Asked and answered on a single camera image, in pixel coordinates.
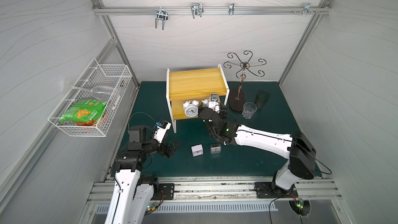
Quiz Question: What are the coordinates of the clear square alarm clock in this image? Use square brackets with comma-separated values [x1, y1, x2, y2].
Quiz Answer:
[210, 144, 222, 154]

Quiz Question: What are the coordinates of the pink square alarm clock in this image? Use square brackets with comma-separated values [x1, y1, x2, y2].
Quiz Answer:
[191, 144, 204, 157]

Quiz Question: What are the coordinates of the white twin-bell alarm clock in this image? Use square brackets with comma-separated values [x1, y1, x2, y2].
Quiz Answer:
[183, 100, 199, 118]

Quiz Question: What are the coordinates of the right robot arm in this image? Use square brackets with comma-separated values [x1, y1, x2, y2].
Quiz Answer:
[199, 107, 316, 192]

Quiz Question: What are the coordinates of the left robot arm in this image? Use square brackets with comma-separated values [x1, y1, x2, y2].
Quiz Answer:
[105, 120, 179, 224]

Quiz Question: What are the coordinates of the wooden two-tier shelf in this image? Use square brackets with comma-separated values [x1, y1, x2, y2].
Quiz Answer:
[166, 64, 230, 133]

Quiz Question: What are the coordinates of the clear drinking glass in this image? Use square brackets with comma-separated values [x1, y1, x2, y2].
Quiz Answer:
[242, 102, 257, 119]

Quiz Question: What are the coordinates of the dark tinted glass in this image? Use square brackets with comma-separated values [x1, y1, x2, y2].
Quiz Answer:
[255, 90, 270, 111]

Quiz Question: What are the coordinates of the green snack bag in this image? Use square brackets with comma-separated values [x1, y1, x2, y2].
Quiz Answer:
[58, 99, 107, 126]

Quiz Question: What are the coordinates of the double metal hook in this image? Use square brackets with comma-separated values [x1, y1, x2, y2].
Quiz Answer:
[155, 9, 169, 30]
[191, 3, 204, 19]

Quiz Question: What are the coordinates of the single metal hook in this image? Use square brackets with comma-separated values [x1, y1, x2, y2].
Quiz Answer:
[229, 3, 235, 16]

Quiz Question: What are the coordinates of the right metal hook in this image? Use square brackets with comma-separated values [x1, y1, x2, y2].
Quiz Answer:
[292, 3, 320, 16]

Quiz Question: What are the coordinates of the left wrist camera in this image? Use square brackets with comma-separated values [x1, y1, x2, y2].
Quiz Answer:
[153, 119, 172, 144]

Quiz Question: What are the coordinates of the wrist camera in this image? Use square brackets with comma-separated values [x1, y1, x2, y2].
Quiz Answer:
[153, 119, 172, 144]
[208, 93, 220, 113]

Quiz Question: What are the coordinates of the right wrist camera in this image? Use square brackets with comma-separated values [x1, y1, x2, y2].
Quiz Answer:
[208, 93, 220, 113]

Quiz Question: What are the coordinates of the copper wire cup stand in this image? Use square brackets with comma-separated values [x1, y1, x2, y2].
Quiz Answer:
[223, 50, 267, 112]

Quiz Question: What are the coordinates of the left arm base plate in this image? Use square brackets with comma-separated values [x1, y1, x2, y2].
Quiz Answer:
[151, 183, 175, 201]

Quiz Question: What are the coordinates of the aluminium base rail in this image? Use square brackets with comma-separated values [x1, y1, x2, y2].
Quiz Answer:
[86, 176, 343, 204]

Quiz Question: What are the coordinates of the white vented cable duct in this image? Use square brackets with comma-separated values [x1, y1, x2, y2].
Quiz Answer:
[154, 201, 278, 214]

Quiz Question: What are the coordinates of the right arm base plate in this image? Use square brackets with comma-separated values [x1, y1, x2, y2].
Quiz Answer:
[254, 182, 299, 199]

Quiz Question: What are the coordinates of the white wire basket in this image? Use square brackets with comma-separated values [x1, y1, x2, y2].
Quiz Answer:
[48, 59, 132, 137]

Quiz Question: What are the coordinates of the aluminium top rail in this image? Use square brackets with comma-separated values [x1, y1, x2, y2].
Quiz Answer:
[93, 6, 332, 17]

